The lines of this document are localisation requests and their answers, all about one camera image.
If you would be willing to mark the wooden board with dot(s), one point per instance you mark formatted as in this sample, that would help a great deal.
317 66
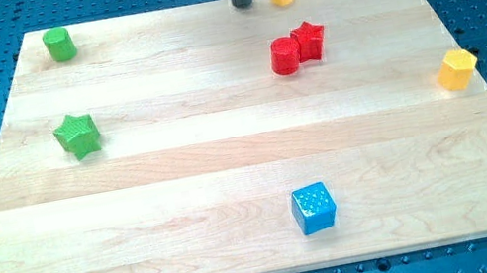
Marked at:
202 144

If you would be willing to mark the yellow pentagon block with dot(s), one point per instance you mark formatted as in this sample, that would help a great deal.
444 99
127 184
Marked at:
457 69

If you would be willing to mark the blue cube block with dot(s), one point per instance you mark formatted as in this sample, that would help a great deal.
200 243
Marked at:
313 208

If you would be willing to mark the green star block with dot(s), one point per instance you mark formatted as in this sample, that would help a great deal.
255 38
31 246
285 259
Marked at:
78 135

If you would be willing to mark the green cylinder block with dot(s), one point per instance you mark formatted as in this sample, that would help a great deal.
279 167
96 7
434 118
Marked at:
59 44

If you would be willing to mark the red star block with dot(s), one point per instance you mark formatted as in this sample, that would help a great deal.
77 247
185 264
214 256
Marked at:
310 38

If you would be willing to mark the red cylinder block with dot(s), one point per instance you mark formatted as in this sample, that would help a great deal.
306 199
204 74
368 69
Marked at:
284 56

